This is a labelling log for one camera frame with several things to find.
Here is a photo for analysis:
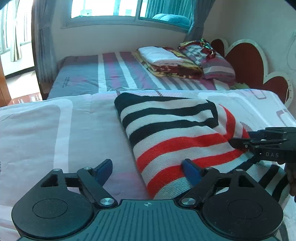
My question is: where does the black white red striped sweater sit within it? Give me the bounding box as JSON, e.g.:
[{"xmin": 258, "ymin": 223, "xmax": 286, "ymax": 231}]
[{"xmin": 114, "ymin": 93, "xmax": 290, "ymax": 203}]

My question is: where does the red heart-shaped headboard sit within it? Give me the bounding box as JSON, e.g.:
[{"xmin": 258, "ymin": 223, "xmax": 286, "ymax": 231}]
[{"xmin": 211, "ymin": 38, "xmax": 293, "ymax": 108}]

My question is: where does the checkered maroon pillow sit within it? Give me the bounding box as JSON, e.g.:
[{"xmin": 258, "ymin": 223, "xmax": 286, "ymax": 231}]
[{"xmin": 178, "ymin": 40, "xmax": 235, "ymax": 83}]

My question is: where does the red yellow folded blanket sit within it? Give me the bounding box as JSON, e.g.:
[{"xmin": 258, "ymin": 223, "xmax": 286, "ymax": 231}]
[{"xmin": 133, "ymin": 47, "xmax": 203, "ymax": 79}]

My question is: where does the colourful item on pillow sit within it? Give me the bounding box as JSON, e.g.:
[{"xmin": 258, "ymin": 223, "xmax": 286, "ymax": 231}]
[{"xmin": 199, "ymin": 39, "xmax": 216, "ymax": 59}]

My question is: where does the white folded cloth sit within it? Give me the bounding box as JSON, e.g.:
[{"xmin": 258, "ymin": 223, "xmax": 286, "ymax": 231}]
[{"xmin": 138, "ymin": 46, "xmax": 185, "ymax": 66}]

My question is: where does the striped grey maroon small bed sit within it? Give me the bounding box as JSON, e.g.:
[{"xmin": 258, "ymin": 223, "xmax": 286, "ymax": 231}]
[{"xmin": 48, "ymin": 52, "xmax": 230, "ymax": 98}]

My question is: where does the teal cushion on windowsill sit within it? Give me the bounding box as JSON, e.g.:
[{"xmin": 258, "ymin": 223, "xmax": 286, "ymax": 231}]
[{"xmin": 152, "ymin": 14, "xmax": 190, "ymax": 28}]

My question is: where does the grey curtain right of window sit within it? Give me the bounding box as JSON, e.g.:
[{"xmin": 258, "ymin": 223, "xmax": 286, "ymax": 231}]
[{"xmin": 184, "ymin": 1, "xmax": 223, "ymax": 41}]

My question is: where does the grey curtain of window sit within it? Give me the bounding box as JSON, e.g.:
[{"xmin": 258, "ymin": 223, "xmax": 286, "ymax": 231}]
[
  {"xmin": 184, "ymin": 1, "xmax": 223, "ymax": 41},
  {"xmin": 33, "ymin": 1, "xmax": 57, "ymax": 84}
]

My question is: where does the white curtain in next room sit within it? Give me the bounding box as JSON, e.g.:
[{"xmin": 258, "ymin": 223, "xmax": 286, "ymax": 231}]
[{"xmin": 10, "ymin": 0, "xmax": 22, "ymax": 62}]

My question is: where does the grey curtain left of window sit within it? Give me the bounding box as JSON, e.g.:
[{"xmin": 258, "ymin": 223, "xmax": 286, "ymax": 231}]
[{"xmin": 33, "ymin": 1, "xmax": 57, "ymax": 84}]

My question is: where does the window with teal frame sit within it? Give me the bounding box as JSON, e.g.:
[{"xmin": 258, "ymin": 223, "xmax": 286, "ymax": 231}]
[{"xmin": 62, "ymin": 0, "xmax": 191, "ymax": 32}]

